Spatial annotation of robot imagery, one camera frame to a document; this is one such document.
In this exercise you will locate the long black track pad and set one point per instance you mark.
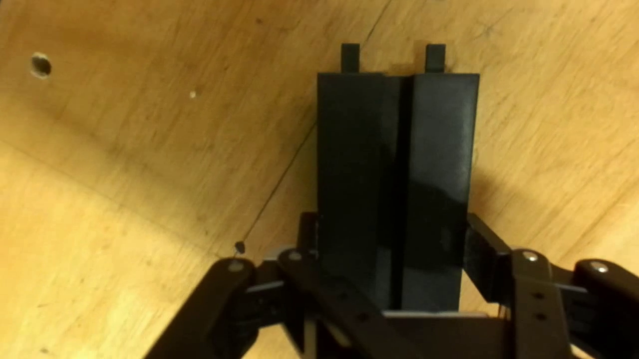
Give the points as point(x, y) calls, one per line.
point(401, 186)

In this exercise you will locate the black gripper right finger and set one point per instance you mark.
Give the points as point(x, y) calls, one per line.
point(566, 312)

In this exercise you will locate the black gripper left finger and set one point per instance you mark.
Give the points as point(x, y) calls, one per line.
point(301, 300)

